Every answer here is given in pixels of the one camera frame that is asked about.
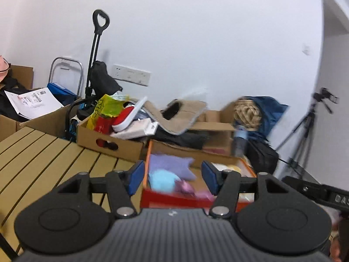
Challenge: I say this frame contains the pink satin scrunchie cloth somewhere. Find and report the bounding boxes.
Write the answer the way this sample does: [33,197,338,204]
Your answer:
[174,180,215,201]

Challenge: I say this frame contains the white flat carton box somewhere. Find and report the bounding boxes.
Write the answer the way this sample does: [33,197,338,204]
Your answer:
[110,118,159,140]

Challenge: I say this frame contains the black camera tripod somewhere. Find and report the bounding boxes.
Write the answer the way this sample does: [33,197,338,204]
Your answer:
[276,99,333,179]

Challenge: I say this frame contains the black suitcase bag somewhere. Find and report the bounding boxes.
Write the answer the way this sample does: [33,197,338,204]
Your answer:
[245,140,279,174]

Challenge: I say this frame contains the woven rattan ball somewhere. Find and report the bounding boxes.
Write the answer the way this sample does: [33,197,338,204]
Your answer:
[233,99,262,131]

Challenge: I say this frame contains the red orange cardboard tray box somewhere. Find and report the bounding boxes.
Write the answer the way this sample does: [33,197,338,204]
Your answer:
[140,140,256,209]

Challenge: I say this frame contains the white and yellow plush cat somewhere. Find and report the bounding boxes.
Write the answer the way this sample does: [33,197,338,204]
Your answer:
[212,163,242,174]

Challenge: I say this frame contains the purple knitted cloth pouch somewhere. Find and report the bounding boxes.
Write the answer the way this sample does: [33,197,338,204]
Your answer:
[149,154,196,181]

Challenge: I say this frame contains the blue cap water bottle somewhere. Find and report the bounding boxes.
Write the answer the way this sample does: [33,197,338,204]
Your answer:
[231,125,248,157]

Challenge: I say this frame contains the white wall socket strip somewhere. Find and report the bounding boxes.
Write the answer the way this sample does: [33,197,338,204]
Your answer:
[109,64,151,86]

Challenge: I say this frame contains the large brown cardboard box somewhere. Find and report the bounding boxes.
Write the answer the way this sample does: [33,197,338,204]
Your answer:
[189,101,235,155]

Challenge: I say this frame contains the yellow green snack bag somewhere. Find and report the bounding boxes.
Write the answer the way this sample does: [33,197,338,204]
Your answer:
[86,93,130,130]

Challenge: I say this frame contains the white printed paper sheet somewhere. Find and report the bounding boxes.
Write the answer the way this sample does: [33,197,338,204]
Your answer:
[5,88,63,120]

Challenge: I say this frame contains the beige fuzzy mat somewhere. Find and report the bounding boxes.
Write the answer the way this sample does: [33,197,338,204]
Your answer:
[141,99,207,135]

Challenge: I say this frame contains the small brown cardboard box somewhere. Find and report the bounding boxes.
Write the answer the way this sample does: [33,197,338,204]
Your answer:
[76,118,144,162]

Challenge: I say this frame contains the left brown cardboard box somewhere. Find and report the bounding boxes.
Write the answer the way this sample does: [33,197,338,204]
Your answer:
[0,65,69,141]

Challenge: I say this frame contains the dark blue cloth bag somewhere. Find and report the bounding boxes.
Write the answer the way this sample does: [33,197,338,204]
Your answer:
[243,96,289,142]

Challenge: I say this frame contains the black trolley handle cart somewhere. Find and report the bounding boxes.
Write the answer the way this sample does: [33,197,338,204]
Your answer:
[65,9,123,142]

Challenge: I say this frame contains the metal folding stool frame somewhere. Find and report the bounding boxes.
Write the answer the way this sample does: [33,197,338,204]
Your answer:
[47,57,84,106]

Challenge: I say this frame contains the light blue plush toy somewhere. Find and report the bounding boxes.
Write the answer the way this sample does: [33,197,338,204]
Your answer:
[149,169,180,193]

